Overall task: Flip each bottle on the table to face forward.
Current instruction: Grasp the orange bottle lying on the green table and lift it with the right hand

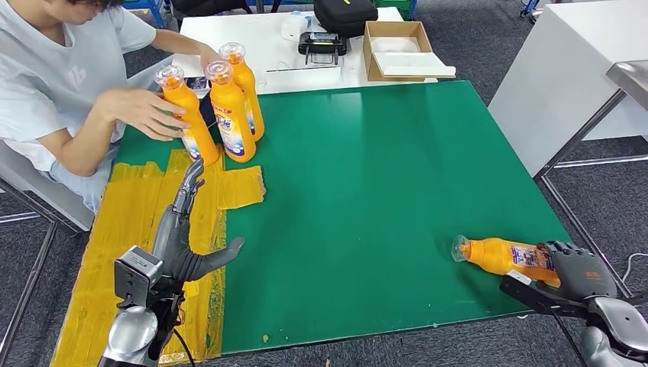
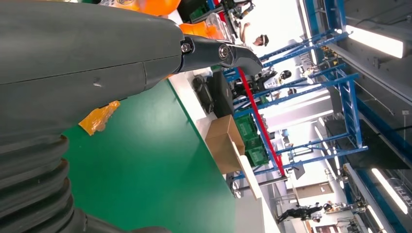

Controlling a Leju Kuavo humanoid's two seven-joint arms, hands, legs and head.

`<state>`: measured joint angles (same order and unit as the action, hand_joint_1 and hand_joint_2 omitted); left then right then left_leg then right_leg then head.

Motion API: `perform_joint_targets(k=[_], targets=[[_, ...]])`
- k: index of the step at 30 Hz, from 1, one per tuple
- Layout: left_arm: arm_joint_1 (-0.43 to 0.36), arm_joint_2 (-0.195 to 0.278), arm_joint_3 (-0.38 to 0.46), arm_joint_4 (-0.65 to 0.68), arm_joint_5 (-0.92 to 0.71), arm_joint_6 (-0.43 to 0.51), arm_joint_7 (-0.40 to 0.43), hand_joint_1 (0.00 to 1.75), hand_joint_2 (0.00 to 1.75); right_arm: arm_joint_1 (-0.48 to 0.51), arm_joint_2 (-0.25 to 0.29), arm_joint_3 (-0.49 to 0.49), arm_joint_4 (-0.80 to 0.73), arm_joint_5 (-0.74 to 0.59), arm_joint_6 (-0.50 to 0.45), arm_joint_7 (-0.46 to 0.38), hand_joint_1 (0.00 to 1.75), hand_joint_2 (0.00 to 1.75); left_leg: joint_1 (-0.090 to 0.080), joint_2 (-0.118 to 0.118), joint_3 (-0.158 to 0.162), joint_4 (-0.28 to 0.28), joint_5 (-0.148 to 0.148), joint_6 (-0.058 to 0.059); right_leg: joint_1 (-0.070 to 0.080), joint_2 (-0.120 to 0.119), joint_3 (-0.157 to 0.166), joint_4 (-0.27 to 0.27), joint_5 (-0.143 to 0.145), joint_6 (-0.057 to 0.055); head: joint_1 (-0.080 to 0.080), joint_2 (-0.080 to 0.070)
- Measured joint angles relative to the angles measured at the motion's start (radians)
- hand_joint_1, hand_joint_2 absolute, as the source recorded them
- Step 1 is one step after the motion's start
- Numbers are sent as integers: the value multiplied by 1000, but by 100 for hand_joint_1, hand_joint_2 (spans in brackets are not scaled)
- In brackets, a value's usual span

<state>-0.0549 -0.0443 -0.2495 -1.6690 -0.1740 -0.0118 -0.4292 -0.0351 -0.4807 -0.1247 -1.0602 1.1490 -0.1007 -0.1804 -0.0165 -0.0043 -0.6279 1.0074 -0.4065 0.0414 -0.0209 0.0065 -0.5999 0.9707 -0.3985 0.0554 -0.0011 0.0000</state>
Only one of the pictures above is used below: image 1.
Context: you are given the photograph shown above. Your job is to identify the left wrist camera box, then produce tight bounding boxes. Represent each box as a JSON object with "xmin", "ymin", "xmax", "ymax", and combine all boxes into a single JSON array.
[{"xmin": 113, "ymin": 245, "xmax": 164, "ymax": 309}]

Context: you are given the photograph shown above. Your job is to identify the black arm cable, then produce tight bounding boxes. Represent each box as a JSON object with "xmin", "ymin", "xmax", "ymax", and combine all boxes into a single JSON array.
[
  {"xmin": 172, "ymin": 328, "xmax": 197, "ymax": 367},
  {"xmin": 552, "ymin": 311, "xmax": 588, "ymax": 367}
]

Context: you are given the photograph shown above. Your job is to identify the cardboard box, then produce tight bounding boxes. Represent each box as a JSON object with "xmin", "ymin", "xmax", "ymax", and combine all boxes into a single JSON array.
[{"xmin": 362, "ymin": 21, "xmax": 457, "ymax": 83}]

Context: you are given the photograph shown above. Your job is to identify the flat white box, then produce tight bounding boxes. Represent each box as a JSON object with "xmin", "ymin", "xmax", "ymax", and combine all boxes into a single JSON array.
[{"xmin": 264, "ymin": 66, "xmax": 343, "ymax": 93}]

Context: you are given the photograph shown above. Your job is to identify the person's right hand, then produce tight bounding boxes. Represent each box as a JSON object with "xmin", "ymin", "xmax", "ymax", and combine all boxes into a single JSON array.
[{"xmin": 96, "ymin": 86, "xmax": 191, "ymax": 141}]

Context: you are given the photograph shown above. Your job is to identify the grey bench with metal legs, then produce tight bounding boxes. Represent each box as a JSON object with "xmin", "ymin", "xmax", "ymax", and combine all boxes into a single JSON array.
[{"xmin": 0, "ymin": 141, "xmax": 97, "ymax": 356}]

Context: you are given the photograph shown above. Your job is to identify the green crate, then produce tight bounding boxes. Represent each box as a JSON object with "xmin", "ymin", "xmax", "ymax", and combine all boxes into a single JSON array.
[{"xmin": 374, "ymin": 0, "xmax": 419, "ymax": 20}]

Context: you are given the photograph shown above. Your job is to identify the orange detergent bottle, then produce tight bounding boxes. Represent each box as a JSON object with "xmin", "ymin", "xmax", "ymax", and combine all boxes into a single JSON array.
[
  {"xmin": 154, "ymin": 64, "xmax": 221, "ymax": 167},
  {"xmin": 219, "ymin": 41, "xmax": 266, "ymax": 143},
  {"xmin": 205, "ymin": 60, "xmax": 258, "ymax": 164},
  {"xmin": 451, "ymin": 234, "xmax": 562, "ymax": 289}
]

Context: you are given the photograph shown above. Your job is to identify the white partition panel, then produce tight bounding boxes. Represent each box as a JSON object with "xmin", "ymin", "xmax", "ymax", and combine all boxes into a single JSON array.
[{"xmin": 488, "ymin": 0, "xmax": 648, "ymax": 178}]

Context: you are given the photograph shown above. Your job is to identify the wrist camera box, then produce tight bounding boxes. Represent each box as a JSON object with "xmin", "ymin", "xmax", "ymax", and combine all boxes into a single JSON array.
[
  {"xmin": 499, "ymin": 269, "xmax": 589, "ymax": 319},
  {"xmin": 113, "ymin": 245, "xmax": 164, "ymax": 309}
]

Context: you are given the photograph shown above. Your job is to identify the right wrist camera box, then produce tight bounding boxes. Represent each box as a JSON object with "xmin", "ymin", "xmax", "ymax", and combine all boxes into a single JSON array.
[{"xmin": 499, "ymin": 269, "xmax": 589, "ymax": 319}]

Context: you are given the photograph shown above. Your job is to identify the white plastic bag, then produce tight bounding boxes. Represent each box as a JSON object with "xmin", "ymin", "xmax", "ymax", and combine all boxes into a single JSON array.
[{"xmin": 371, "ymin": 37, "xmax": 421, "ymax": 54}]

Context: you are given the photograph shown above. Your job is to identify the yellow tape patch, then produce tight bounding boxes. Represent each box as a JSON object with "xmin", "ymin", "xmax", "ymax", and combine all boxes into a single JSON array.
[{"xmin": 50, "ymin": 148, "xmax": 267, "ymax": 367}]

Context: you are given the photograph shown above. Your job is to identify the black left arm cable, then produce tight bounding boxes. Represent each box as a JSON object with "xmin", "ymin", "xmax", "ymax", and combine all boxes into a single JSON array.
[{"xmin": 172, "ymin": 328, "xmax": 197, "ymax": 367}]

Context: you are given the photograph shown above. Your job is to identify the clear plastic pack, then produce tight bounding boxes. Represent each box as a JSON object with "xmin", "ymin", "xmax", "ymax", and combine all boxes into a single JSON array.
[{"xmin": 280, "ymin": 11, "xmax": 313, "ymax": 41}]

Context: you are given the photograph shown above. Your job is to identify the person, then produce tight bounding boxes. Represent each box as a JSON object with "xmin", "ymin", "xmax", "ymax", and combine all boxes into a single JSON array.
[{"xmin": 0, "ymin": 0, "xmax": 224, "ymax": 214}]

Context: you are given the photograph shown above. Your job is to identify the green table mat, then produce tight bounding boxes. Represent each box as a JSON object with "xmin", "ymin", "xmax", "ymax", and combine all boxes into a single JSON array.
[{"xmin": 111, "ymin": 80, "xmax": 573, "ymax": 356}]

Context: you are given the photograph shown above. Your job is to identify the steel table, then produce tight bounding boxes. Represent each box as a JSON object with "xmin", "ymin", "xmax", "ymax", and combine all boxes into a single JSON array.
[{"xmin": 533, "ymin": 60, "xmax": 648, "ymax": 180}]

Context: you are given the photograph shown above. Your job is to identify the black carrying case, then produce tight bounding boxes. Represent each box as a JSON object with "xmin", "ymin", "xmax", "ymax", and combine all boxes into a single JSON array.
[{"xmin": 313, "ymin": 0, "xmax": 379, "ymax": 39}]

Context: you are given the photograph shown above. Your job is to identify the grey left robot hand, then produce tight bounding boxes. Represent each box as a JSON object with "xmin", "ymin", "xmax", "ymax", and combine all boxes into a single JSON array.
[{"xmin": 151, "ymin": 157, "xmax": 247, "ymax": 284}]

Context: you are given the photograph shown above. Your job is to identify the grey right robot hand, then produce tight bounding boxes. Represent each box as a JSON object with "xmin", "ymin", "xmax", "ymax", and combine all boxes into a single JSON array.
[{"xmin": 535, "ymin": 240, "xmax": 619, "ymax": 304}]

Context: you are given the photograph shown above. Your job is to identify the white foam sheet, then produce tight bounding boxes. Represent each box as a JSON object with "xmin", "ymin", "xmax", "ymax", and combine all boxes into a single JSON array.
[{"xmin": 374, "ymin": 50, "xmax": 457, "ymax": 79}]

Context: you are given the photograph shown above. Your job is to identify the person's left hand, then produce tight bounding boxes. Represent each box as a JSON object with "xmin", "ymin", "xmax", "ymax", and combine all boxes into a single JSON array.
[{"xmin": 199, "ymin": 44, "xmax": 224, "ymax": 72}]

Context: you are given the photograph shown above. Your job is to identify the white floor cable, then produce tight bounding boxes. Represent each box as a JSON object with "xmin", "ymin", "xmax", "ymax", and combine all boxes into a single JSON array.
[{"xmin": 621, "ymin": 252, "xmax": 648, "ymax": 284}]

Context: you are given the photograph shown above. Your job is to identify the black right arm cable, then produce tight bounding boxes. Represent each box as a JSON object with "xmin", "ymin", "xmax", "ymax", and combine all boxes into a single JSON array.
[{"xmin": 552, "ymin": 311, "xmax": 588, "ymax": 367}]

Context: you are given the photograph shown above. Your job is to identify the black handheld controller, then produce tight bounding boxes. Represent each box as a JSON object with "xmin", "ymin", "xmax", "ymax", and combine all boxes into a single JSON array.
[{"xmin": 297, "ymin": 31, "xmax": 348, "ymax": 66}]

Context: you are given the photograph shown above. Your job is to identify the black metal floor frame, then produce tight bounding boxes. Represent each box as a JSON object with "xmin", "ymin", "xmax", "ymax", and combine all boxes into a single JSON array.
[{"xmin": 539, "ymin": 174, "xmax": 648, "ymax": 305}]

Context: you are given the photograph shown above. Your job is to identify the white table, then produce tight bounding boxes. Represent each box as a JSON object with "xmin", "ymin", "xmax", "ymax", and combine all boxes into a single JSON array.
[{"xmin": 172, "ymin": 5, "xmax": 439, "ymax": 97}]

